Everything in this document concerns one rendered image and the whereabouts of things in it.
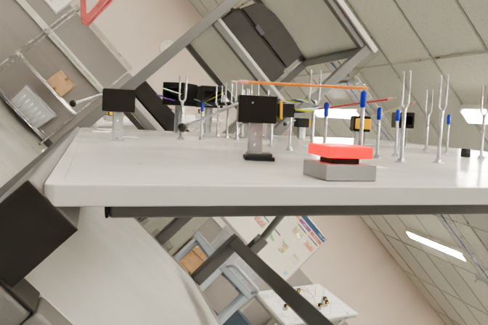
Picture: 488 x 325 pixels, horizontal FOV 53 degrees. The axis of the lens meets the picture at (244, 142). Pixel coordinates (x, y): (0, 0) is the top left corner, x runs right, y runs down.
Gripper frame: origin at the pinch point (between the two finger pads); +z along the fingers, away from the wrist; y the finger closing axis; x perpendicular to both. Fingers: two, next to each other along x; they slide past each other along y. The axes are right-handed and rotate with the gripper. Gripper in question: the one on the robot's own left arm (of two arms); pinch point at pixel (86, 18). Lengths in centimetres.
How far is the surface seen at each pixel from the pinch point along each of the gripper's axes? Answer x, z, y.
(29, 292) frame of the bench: -7, 31, -61
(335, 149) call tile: -30, 11, -59
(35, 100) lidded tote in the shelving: 74, 43, 671
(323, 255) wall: -492, 149, 731
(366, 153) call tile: -33, 10, -59
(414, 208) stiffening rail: -49, 14, -48
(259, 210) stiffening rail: -28, 20, -48
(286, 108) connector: -32.6, 6.2, -34.5
